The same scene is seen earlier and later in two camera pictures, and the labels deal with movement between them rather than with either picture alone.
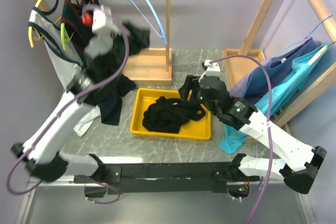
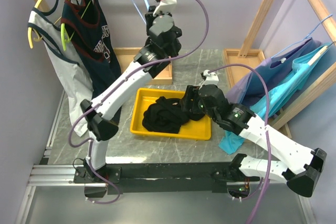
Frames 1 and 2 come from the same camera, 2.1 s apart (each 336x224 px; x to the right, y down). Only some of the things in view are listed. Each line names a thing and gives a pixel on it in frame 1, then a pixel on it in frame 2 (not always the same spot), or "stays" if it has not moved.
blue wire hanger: x=308 y=37 stays
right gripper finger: x=185 y=90 -> x=190 y=103
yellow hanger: x=30 y=30 stays
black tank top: x=168 y=115 stays
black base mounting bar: x=196 y=177 stays
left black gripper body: x=122 y=50 -> x=178 y=46
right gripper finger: x=195 y=85 -> x=197 y=114
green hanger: x=65 y=38 stays
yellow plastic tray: x=200 y=129 stays
